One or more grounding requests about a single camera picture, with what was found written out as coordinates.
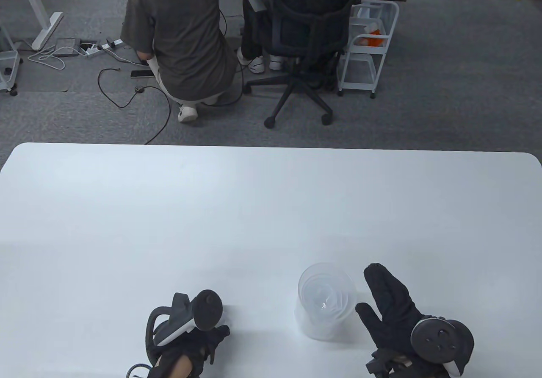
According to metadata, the white desk leg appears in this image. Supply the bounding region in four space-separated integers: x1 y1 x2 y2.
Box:
15 0 64 51

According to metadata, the person's right hand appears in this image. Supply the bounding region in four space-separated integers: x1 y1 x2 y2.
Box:
356 263 451 378

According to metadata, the person's left hand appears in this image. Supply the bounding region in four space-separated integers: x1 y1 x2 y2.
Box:
148 325 231 378

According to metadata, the person's left forearm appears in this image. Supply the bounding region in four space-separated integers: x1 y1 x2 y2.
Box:
169 354 193 378

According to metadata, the grey floor box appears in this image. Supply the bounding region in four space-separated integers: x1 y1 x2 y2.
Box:
54 38 82 58

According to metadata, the black and white controller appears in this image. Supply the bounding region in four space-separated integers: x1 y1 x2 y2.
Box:
145 289 224 359
410 317 475 375

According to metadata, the white rolling cart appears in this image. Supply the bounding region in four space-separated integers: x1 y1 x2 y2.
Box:
337 0 400 100
0 16 22 97

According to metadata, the largest clear plastic beaker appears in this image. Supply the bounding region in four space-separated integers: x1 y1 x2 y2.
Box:
295 262 357 339

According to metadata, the white cable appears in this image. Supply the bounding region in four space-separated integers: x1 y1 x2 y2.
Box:
27 45 76 72

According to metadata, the white power strip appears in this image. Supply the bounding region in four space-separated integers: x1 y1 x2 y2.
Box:
87 36 127 58

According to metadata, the orange item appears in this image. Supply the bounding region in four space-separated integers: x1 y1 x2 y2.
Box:
359 31 388 48

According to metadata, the black office chair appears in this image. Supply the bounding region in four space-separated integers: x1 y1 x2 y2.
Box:
245 0 373 129

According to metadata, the black floor cable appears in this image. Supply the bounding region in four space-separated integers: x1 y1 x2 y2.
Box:
97 68 172 145

